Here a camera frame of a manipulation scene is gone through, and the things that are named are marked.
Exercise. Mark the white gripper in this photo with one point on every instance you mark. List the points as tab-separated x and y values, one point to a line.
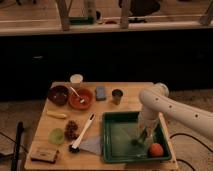
148	125

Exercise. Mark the green pepper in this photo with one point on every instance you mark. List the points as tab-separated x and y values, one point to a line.
140	139

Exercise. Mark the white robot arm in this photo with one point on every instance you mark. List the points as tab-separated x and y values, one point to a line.
155	99

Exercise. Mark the green plastic tray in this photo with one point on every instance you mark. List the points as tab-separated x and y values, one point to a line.
119	134

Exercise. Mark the orange fruit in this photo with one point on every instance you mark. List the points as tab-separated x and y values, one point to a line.
156	150

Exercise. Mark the metal cup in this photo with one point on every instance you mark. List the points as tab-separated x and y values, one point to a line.
117	95

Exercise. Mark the grey cloth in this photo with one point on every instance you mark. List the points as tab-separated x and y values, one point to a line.
92	145

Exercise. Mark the blue sponge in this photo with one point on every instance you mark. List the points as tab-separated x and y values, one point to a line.
100	93

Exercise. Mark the orange bowl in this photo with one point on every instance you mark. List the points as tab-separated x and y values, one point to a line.
74	100

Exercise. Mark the white spoon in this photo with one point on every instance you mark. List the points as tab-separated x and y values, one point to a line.
81	99

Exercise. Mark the brown grape bunch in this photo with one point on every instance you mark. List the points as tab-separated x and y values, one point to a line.
71	130

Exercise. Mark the green round lid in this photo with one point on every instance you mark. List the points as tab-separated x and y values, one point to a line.
56	136

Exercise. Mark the white cup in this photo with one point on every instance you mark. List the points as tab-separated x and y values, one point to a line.
76	80

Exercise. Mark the dark brown bowl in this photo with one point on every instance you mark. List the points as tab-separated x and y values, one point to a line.
58	95

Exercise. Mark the brown wooden block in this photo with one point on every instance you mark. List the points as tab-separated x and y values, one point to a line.
44	155

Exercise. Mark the black stand pole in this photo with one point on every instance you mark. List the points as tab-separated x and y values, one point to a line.
15	157

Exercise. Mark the white handled brush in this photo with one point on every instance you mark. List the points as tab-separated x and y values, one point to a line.
74	148

